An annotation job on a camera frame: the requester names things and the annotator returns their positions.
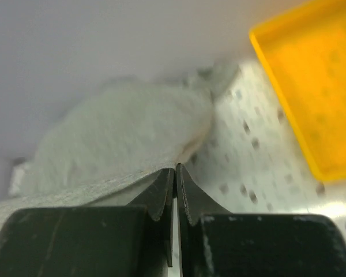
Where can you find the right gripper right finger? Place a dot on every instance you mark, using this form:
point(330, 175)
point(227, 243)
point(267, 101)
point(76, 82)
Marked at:
point(216, 242)

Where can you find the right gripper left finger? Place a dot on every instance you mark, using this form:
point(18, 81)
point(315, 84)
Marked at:
point(130, 240)

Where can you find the grey t shirt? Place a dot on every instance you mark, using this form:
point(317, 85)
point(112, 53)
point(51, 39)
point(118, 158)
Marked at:
point(129, 130)

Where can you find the yellow plastic bin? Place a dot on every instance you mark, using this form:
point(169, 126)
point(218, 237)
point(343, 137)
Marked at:
point(303, 52)

